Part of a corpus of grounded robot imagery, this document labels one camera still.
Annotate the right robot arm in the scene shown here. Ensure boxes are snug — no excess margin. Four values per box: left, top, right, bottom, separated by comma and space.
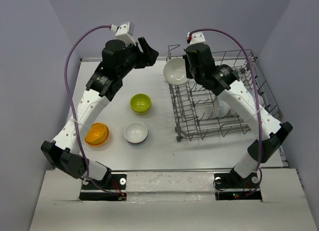
183, 42, 293, 190

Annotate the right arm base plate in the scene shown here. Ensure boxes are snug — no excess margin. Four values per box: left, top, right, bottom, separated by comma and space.
213, 172, 262, 201

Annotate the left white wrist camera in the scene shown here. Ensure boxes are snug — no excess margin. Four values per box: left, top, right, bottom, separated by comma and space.
110, 21, 136, 46

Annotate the white bowl red rim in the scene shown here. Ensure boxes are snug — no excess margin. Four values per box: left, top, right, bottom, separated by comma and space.
123, 121, 149, 144

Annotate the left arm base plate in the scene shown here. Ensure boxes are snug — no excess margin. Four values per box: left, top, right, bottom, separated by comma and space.
79, 172, 127, 202

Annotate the orange bowl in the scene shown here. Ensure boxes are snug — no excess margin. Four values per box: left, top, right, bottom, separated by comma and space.
85, 122, 110, 147

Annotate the grey wire dish rack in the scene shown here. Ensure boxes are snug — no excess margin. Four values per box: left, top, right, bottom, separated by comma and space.
166, 45, 283, 142

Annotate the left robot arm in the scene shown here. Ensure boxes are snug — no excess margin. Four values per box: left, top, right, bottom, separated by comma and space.
41, 37, 159, 189

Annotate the green bowl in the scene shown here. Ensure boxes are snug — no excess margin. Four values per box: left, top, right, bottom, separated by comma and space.
130, 94, 152, 115

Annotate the white bowl stack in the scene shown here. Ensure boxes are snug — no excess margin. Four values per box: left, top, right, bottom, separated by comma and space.
163, 57, 189, 86

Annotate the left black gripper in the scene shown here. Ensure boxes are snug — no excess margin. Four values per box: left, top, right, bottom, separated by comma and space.
118, 38, 160, 79

